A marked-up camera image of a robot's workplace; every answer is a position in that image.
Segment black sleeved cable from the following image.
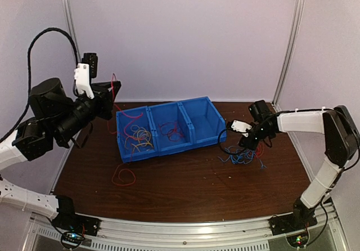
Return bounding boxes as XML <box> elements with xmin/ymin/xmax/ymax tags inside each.
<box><xmin>216</xmin><ymin>127</ymin><xmax>242</xmax><ymax>155</ymax></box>
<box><xmin>0</xmin><ymin>28</ymin><xmax>79</xmax><ymax>142</ymax></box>

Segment yellow cable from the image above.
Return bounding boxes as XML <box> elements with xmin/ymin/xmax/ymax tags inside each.
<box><xmin>123</xmin><ymin>124</ymin><xmax>155</xmax><ymax>153</ymax></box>
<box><xmin>130</xmin><ymin>129</ymin><xmax>155</xmax><ymax>153</ymax></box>

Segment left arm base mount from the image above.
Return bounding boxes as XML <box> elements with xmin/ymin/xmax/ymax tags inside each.
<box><xmin>48</xmin><ymin>215</ymin><xmax>100</xmax><ymax>250</ymax></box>

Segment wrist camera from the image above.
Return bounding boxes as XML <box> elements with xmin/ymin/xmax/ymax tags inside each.
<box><xmin>73</xmin><ymin>52</ymin><xmax>98</xmax><ymax>99</ymax></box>
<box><xmin>226</xmin><ymin>120</ymin><xmax>252</xmax><ymax>137</ymax></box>

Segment blue three-compartment bin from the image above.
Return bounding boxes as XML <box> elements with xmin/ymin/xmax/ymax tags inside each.
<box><xmin>116</xmin><ymin>97</ymin><xmax>227</xmax><ymax>163</ymax></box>

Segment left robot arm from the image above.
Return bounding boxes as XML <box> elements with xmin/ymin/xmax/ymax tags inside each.
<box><xmin>1</xmin><ymin>78</ymin><xmax>121</xmax><ymax>231</ymax></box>

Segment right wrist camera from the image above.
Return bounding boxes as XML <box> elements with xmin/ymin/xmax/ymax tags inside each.
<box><xmin>226</xmin><ymin>120</ymin><xmax>252</xmax><ymax>137</ymax></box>

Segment aluminium front rail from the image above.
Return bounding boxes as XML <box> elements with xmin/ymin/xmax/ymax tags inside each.
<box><xmin>22</xmin><ymin>203</ymin><xmax>347</xmax><ymax>251</ymax></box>

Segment left black sleeved cable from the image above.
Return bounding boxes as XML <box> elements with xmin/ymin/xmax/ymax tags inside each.
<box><xmin>0</xmin><ymin>28</ymin><xmax>79</xmax><ymax>142</ymax></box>

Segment right black sleeved cable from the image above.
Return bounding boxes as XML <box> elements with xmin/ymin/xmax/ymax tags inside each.
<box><xmin>216</xmin><ymin>127</ymin><xmax>242</xmax><ymax>155</ymax></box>

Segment red blue cables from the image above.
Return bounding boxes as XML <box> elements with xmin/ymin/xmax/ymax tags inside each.
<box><xmin>218</xmin><ymin>142</ymin><xmax>268</xmax><ymax>172</ymax></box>

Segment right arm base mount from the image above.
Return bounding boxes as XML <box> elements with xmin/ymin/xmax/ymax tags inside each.
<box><xmin>268</xmin><ymin>213</ymin><xmax>318</xmax><ymax>249</ymax></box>

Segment right aluminium frame post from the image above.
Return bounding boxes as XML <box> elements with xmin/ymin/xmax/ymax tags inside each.
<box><xmin>272</xmin><ymin>0</ymin><xmax>305</xmax><ymax>108</ymax></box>

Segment aluminium frame post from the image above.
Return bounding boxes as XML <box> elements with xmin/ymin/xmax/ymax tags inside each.
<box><xmin>272</xmin><ymin>0</ymin><xmax>305</xmax><ymax>108</ymax></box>
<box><xmin>58</xmin><ymin>0</ymin><xmax>95</xmax><ymax>107</ymax></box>

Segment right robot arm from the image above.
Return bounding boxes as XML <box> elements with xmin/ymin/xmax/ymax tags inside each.
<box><xmin>229</xmin><ymin>100</ymin><xmax>359</xmax><ymax>230</ymax></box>

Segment left aluminium frame post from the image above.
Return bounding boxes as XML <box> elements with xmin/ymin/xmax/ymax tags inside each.
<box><xmin>58</xmin><ymin>0</ymin><xmax>95</xmax><ymax>107</ymax></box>

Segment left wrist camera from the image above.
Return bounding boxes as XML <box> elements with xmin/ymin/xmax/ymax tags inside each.
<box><xmin>73</xmin><ymin>52</ymin><xmax>98</xmax><ymax>99</ymax></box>

